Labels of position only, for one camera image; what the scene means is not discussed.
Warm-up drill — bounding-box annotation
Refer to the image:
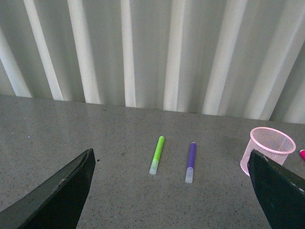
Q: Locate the purple marker pen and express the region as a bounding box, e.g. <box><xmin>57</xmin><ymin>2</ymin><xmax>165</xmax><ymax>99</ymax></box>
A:
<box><xmin>185</xmin><ymin>142</ymin><xmax>197</xmax><ymax>184</ymax></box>

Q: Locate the pink marker pen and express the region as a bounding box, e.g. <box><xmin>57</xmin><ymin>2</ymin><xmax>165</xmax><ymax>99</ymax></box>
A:
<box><xmin>300</xmin><ymin>149</ymin><xmax>305</xmax><ymax>160</ymax></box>

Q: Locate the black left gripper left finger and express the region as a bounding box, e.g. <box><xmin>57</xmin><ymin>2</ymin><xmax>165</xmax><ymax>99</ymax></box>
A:
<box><xmin>0</xmin><ymin>149</ymin><xmax>96</xmax><ymax>229</ymax></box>

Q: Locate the pink mesh pen cup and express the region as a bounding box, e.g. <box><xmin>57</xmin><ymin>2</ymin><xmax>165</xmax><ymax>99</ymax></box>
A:
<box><xmin>240</xmin><ymin>127</ymin><xmax>296</xmax><ymax>175</ymax></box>

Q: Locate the green marker pen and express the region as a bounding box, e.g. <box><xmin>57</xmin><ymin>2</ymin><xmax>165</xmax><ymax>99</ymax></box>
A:
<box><xmin>149</xmin><ymin>136</ymin><xmax>165</xmax><ymax>175</ymax></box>

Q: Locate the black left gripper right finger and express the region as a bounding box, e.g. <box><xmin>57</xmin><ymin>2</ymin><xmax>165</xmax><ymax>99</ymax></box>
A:
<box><xmin>247</xmin><ymin>150</ymin><xmax>305</xmax><ymax>229</ymax></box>

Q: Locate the white pleated curtain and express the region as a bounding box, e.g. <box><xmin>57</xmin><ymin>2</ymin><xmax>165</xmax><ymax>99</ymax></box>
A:
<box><xmin>0</xmin><ymin>0</ymin><xmax>305</xmax><ymax>124</ymax></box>

